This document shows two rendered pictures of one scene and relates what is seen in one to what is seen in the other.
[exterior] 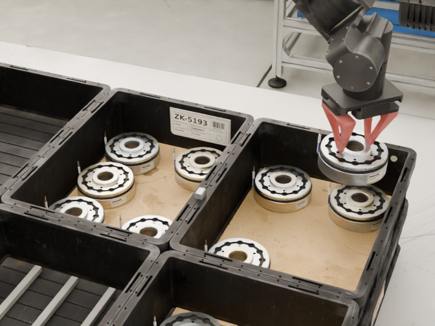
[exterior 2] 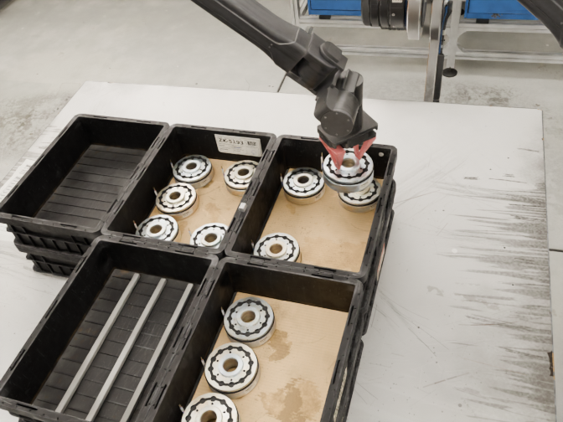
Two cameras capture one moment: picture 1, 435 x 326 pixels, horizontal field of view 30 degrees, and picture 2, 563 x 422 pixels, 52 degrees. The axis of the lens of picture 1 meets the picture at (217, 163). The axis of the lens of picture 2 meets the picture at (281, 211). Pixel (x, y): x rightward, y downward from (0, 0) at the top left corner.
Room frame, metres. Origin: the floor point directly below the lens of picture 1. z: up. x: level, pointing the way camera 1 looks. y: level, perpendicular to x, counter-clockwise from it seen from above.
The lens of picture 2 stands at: (0.15, -0.08, 1.83)
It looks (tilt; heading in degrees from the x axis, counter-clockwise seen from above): 46 degrees down; 2
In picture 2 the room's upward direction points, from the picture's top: 10 degrees counter-clockwise
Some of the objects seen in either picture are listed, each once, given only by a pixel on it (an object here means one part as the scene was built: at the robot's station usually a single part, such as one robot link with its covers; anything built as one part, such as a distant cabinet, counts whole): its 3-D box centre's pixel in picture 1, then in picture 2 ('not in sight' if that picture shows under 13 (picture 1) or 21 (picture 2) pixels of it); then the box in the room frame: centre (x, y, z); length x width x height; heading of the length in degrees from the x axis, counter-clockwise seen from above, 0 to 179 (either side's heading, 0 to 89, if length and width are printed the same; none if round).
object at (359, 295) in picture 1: (301, 200); (316, 200); (1.04, -0.14, 0.92); 0.40 x 0.30 x 0.02; 157
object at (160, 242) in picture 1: (136, 160); (194, 183); (1.16, 0.14, 0.92); 0.40 x 0.30 x 0.02; 157
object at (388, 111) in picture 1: (364, 119); (352, 143); (1.02, -0.22, 1.09); 0.07 x 0.07 x 0.09; 23
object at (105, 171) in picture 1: (105, 176); (175, 196); (1.18, 0.20, 0.86); 0.05 x 0.05 x 0.01
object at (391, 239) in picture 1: (300, 224); (317, 215); (1.04, -0.14, 0.87); 0.40 x 0.30 x 0.11; 157
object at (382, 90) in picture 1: (364, 79); (347, 117); (1.01, -0.21, 1.16); 0.10 x 0.07 x 0.07; 113
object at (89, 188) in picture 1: (105, 179); (175, 198); (1.18, 0.20, 0.86); 0.10 x 0.10 x 0.01
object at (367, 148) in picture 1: (354, 147); (348, 163); (1.01, -0.21, 1.04); 0.05 x 0.05 x 0.01
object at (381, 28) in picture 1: (368, 42); (346, 92); (1.00, -0.21, 1.22); 0.07 x 0.06 x 0.07; 160
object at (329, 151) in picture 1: (354, 149); (348, 165); (1.01, -0.21, 1.04); 0.10 x 0.10 x 0.01
